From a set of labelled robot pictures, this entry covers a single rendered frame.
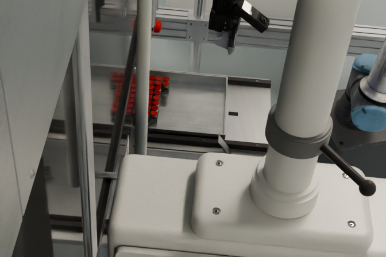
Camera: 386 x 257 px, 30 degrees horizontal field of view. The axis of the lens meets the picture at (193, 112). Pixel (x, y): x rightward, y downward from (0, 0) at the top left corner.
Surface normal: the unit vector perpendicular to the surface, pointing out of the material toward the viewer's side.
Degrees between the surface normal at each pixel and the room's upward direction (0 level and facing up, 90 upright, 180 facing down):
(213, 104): 0
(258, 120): 0
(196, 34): 90
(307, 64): 90
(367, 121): 97
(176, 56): 0
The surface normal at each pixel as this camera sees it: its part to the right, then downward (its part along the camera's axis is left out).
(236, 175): 0.07, -0.72
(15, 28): 1.00, 0.09
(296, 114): -0.44, 0.59
